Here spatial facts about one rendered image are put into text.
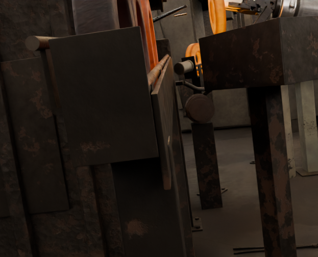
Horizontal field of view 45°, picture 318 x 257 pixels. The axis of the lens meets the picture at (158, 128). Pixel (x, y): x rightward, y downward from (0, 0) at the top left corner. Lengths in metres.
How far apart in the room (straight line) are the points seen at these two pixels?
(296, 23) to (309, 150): 1.46
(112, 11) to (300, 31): 0.62
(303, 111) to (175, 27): 2.31
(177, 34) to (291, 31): 3.39
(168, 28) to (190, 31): 0.24
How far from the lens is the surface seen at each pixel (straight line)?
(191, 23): 4.19
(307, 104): 2.24
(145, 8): 0.71
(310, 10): 1.36
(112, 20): 0.32
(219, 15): 1.27
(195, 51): 1.97
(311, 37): 0.92
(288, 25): 0.86
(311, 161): 2.29
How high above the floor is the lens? 0.63
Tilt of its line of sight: 7 degrees down
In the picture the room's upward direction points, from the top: 8 degrees counter-clockwise
